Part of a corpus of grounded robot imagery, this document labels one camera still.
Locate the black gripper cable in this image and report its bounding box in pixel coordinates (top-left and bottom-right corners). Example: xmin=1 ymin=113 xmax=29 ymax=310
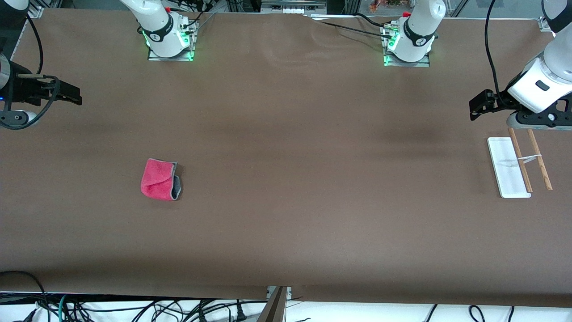
xmin=484 ymin=0 xmax=509 ymax=93
xmin=0 ymin=15 xmax=62 ymax=131

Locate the pink towel with grey edge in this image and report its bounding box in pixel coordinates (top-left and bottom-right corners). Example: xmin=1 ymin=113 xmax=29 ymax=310
xmin=140 ymin=158 xmax=182 ymax=201

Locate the wooden chopsticks pair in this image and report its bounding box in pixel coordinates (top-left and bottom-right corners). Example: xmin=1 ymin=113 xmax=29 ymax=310
xmin=487 ymin=127 xmax=554 ymax=199

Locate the orange patterned object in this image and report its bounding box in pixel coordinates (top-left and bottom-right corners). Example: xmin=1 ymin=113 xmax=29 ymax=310
xmin=370 ymin=0 xmax=419 ymax=13

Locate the grey power strip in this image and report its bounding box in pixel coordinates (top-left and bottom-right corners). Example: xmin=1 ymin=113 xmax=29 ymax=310
xmin=261 ymin=0 xmax=328 ymax=15

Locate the black looping floor cable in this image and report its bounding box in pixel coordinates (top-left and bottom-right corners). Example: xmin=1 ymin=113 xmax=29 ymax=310
xmin=0 ymin=270 xmax=48 ymax=322

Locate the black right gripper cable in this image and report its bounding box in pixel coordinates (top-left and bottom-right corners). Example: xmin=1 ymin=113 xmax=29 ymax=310
xmin=0 ymin=15 xmax=62 ymax=131

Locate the long black cable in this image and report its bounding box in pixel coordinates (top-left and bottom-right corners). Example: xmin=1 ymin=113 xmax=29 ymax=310
xmin=303 ymin=14 xmax=395 ymax=39

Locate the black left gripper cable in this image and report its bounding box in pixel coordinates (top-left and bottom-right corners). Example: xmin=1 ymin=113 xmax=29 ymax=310
xmin=484 ymin=0 xmax=509 ymax=93

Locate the short black cable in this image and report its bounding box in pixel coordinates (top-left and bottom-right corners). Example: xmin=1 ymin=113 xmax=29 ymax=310
xmin=355 ymin=12 xmax=393 ymax=29

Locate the brown table cover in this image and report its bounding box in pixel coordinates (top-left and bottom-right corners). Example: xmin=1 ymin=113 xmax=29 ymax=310
xmin=0 ymin=8 xmax=572 ymax=309

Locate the grey metal post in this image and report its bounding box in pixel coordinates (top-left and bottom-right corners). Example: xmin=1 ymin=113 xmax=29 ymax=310
xmin=257 ymin=286 xmax=290 ymax=322

